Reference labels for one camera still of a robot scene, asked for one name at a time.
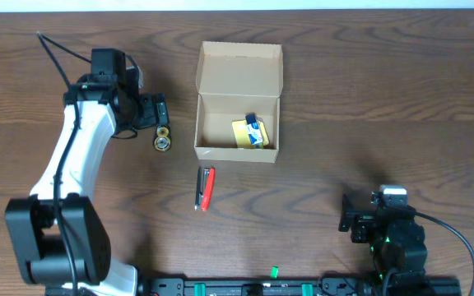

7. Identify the small green clip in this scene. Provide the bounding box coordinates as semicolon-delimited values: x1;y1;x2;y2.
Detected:
270;266;279;279

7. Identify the yellow blue highlighter marker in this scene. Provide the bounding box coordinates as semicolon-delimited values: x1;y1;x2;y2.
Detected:
245;113;257;124

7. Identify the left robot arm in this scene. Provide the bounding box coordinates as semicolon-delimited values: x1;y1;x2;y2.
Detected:
4;67;171;295

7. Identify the red black stapler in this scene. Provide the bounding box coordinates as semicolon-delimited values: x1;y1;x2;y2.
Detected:
194;167;216;211

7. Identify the yellow sticky note pad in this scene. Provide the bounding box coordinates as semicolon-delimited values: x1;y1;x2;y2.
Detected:
232;119;270;149

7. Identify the blue white staples box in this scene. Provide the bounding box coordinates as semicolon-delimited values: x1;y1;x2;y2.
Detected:
246;122;263;148

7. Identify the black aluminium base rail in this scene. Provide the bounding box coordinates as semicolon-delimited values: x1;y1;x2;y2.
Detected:
44;275;462;296

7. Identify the open brown cardboard box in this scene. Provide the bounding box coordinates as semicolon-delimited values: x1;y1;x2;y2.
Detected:
193;41;283;163

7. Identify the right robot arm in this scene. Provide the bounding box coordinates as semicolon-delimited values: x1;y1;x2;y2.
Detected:
338;192;428;287

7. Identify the black yellow correction tape dispenser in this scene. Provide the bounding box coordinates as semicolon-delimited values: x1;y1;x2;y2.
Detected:
153;125;171;152

